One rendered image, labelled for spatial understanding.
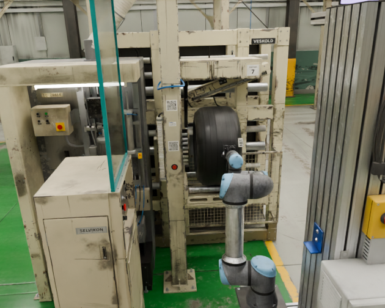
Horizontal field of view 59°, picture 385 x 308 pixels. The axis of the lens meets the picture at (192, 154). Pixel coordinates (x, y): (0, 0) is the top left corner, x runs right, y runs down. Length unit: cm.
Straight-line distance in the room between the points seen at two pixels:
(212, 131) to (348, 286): 138
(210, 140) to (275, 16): 984
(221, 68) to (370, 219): 171
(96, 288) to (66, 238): 33
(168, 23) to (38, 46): 982
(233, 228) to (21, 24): 1110
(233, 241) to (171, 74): 119
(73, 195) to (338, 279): 116
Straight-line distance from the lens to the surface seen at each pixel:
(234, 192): 152
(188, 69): 257
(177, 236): 273
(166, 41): 230
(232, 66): 261
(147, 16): 1138
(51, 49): 1190
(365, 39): 107
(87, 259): 186
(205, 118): 230
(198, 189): 246
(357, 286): 120
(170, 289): 297
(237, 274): 167
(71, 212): 174
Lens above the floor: 195
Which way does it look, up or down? 19 degrees down
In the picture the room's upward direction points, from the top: 2 degrees counter-clockwise
